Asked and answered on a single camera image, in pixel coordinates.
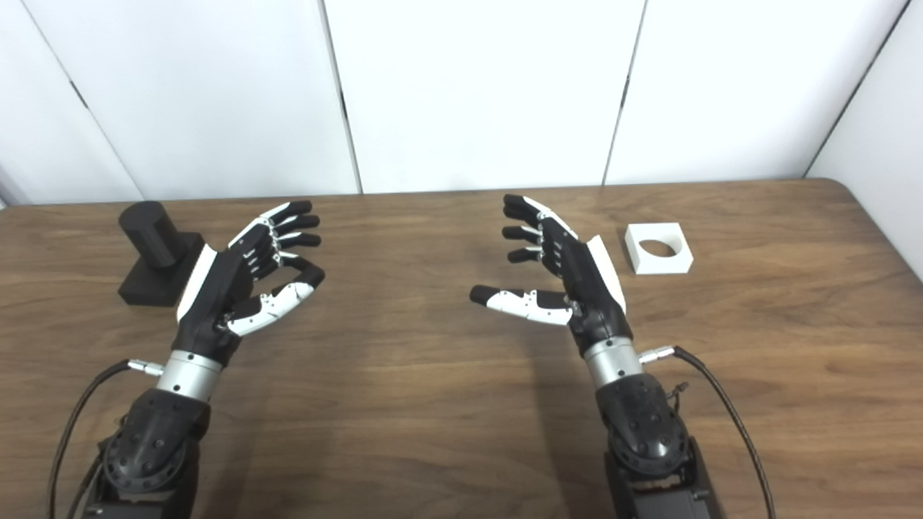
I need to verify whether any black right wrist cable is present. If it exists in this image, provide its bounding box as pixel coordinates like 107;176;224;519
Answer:
639;346;776;519

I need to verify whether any black peg with square base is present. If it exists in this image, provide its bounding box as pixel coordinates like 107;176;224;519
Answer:
118;201;206;307

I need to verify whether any white square piece with hole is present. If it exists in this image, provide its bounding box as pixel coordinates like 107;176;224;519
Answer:
624;223;694;275

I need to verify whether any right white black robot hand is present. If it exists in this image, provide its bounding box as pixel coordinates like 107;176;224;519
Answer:
470;193;634;358

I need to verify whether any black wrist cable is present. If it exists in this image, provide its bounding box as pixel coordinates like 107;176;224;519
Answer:
47;359;165;519
639;346;776;519

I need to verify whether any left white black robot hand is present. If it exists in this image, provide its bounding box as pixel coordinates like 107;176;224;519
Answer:
175;200;326;366

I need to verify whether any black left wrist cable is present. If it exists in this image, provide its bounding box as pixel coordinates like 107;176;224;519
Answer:
47;359;165;519

